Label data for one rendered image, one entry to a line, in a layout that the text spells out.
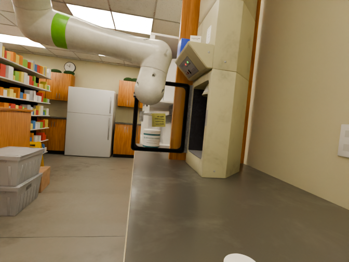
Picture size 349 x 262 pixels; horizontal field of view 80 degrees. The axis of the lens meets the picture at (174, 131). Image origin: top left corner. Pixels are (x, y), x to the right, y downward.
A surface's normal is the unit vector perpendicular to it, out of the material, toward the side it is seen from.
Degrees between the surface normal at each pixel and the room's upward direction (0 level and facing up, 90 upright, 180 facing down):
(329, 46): 90
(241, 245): 0
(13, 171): 95
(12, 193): 95
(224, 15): 90
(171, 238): 0
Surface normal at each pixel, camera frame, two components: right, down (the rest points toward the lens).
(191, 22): 0.18, 0.07
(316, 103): -0.98, -0.07
